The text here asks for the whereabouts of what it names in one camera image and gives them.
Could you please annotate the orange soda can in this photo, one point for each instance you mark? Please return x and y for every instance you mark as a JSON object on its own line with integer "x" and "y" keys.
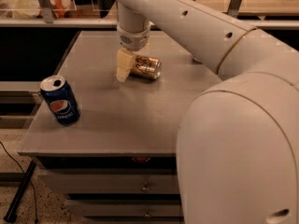
{"x": 147, "y": 67}

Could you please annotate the orange and white bag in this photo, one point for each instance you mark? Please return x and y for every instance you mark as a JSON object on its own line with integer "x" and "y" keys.
{"x": 47, "y": 9}

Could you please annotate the drawer with knob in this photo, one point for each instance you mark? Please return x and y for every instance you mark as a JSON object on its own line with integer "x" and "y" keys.
{"x": 110, "y": 182}
{"x": 125, "y": 208}

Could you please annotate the blue Pepsi can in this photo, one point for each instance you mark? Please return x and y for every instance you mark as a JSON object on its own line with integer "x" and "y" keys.
{"x": 60, "y": 99}

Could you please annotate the upper drawer with knob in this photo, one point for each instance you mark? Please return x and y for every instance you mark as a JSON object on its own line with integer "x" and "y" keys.
{"x": 110, "y": 182}

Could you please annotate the grey drawer cabinet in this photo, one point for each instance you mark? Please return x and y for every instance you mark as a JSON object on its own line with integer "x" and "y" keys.
{"x": 129, "y": 125}

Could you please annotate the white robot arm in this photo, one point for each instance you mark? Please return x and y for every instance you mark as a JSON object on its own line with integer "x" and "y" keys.
{"x": 238, "y": 143}

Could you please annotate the black left frame leg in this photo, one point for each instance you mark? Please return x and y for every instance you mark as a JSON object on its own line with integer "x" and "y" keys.
{"x": 23, "y": 180}

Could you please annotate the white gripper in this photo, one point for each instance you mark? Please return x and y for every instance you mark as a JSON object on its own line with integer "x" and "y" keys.
{"x": 135, "y": 39}

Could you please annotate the lower drawer with knob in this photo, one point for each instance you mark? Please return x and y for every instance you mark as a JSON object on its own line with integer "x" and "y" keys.
{"x": 125, "y": 208}

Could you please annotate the grey metal shelf rail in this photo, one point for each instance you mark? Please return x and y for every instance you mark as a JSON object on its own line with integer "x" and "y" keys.
{"x": 98, "y": 23}

